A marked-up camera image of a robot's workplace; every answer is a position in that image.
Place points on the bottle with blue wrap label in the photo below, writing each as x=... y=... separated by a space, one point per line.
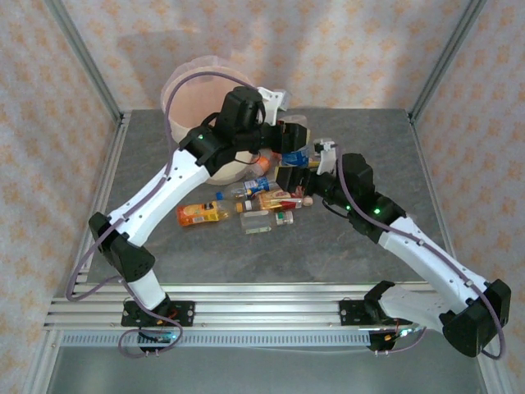
x=295 y=157

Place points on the yellow tea bottle red label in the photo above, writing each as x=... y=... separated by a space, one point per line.
x=275 y=201

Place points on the clear bottle blue yellow label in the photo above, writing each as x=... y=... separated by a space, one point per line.
x=254 y=185

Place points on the orange juice plastic bottle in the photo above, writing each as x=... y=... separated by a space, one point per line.
x=197 y=215

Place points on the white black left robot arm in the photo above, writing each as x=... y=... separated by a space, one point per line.
x=164 y=193

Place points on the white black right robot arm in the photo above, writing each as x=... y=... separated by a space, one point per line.
x=430 y=254

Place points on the cream plastic bin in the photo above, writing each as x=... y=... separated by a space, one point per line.
x=229 y=174

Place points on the clear bottle orange label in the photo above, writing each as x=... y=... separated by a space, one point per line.
x=262 y=164

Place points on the clear bottle green white cap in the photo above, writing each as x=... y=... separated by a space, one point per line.
x=256 y=222

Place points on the small blue bottle cap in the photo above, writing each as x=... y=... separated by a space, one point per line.
x=220 y=195

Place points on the floral patterned backdrop cloth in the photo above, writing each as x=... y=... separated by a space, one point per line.
x=328 y=49

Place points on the small circuit board green LED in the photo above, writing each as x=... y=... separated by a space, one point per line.
x=162 y=338
x=404 y=332

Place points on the grey metal lower panel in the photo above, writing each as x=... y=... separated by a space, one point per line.
x=266 y=373

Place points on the aluminium table side rail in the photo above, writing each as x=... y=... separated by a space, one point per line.
x=112 y=164
x=432 y=184

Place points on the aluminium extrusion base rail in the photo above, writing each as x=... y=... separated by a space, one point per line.
x=266 y=305

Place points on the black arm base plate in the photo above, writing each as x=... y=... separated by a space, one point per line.
x=183 y=308
x=348 y=314

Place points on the aluminium frame post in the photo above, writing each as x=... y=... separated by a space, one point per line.
x=70 y=28
x=455 y=41

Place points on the aluminium frame leg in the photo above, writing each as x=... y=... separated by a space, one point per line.
x=492 y=377
x=43 y=369

